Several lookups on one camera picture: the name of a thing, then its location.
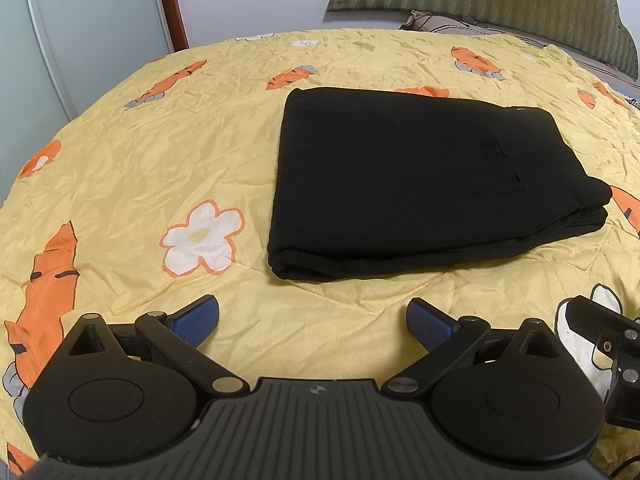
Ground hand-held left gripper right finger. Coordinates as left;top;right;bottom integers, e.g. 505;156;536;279
382;297;560;401

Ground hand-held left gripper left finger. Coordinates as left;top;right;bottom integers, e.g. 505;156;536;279
64;294;251;401

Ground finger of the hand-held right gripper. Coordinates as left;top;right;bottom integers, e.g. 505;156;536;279
567;295;640;361

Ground black pants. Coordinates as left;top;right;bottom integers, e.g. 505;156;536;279
266;87;614;282

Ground yellow carrot print blanket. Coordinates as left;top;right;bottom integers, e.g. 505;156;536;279
0;27;640;480

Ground grey printed pillow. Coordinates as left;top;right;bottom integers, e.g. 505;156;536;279
398;9;640;97

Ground frosted glass door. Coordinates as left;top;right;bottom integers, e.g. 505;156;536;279
0;0;177;206

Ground brown wooden door frame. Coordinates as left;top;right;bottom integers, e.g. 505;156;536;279
152;0;190;54

